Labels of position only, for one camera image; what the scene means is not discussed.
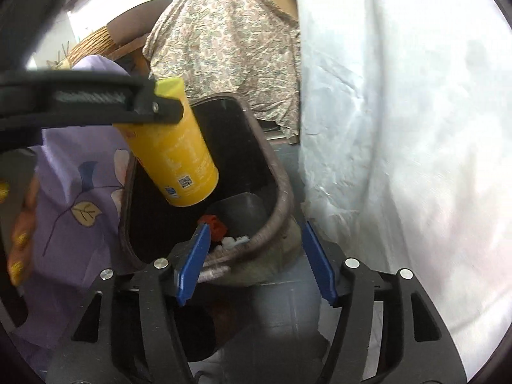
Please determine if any dark brown trash bin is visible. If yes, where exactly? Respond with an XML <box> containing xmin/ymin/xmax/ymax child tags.
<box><xmin>119</xmin><ymin>93</ymin><xmax>300</xmax><ymax>362</ymax></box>

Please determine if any white tissue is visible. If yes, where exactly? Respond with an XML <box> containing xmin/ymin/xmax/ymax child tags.
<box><xmin>212</xmin><ymin>236</ymin><xmax>250</xmax><ymax>252</ymax></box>

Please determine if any hand with yellow nails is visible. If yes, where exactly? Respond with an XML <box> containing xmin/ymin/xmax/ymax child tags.
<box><xmin>7</xmin><ymin>176</ymin><xmax>39</xmax><ymax>287</ymax></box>

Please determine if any yellow cylindrical can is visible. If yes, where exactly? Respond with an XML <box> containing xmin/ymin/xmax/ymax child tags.
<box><xmin>116</xmin><ymin>77</ymin><xmax>219</xmax><ymax>207</ymax></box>

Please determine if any purple floral tablecloth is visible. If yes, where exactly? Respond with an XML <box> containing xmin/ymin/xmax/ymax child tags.
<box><xmin>11</xmin><ymin>126</ymin><xmax>129</xmax><ymax>374</ymax></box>

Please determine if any red knitted foam net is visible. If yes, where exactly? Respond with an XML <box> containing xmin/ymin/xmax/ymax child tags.
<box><xmin>198</xmin><ymin>214</ymin><xmax>228</xmax><ymax>242</ymax></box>

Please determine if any woven wicker basket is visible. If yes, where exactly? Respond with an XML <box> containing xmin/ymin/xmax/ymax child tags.
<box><xmin>67</xmin><ymin>26</ymin><xmax>117</xmax><ymax>67</ymax></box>

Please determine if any paisley patterned cloth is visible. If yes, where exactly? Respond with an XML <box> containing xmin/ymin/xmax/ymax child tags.
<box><xmin>142</xmin><ymin>0</ymin><xmax>301</xmax><ymax>139</ymax></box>

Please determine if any white plastic sheet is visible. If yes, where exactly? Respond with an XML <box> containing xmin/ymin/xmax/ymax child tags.
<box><xmin>297</xmin><ymin>0</ymin><xmax>511</xmax><ymax>380</ymax></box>

